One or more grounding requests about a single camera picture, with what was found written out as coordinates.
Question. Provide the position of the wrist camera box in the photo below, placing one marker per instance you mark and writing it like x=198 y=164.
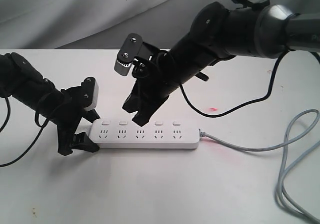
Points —
x=89 y=93
x=128 y=51

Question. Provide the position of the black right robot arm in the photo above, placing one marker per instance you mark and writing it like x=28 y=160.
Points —
x=254 y=29

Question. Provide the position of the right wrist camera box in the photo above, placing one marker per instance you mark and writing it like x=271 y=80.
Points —
x=128 y=51

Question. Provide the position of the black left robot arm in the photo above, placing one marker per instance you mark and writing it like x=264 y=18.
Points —
x=23 y=82

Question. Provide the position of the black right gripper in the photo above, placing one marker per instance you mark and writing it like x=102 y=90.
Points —
x=156 y=77

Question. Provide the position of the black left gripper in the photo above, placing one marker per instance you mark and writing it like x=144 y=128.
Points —
x=68 y=118

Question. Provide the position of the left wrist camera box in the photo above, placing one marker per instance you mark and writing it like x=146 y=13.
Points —
x=89 y=93

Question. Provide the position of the grey backdrop cloth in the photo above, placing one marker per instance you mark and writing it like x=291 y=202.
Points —
x=95 y=24

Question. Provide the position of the white five-outlet power strip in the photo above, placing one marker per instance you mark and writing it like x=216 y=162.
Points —
x=157 y=134

